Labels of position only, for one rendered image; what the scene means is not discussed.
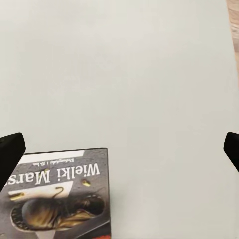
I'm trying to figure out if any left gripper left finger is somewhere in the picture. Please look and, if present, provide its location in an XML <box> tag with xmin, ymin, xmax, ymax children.
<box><xmin>0</xmin><ymin>132</ymin><xmax>26</xmax><ymax>192</ymax></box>

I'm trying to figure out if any hardback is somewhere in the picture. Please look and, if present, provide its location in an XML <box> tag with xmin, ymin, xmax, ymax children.
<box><xmin>0</xmin><ymin>148</ymin><xmax>112</xmax><ymax>239</ymax></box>

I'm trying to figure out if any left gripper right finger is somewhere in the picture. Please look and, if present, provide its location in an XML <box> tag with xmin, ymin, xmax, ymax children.
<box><xmin>223</xmin><ymin>132</ymin><xmax>239</xmax><ymax>172</ymax></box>

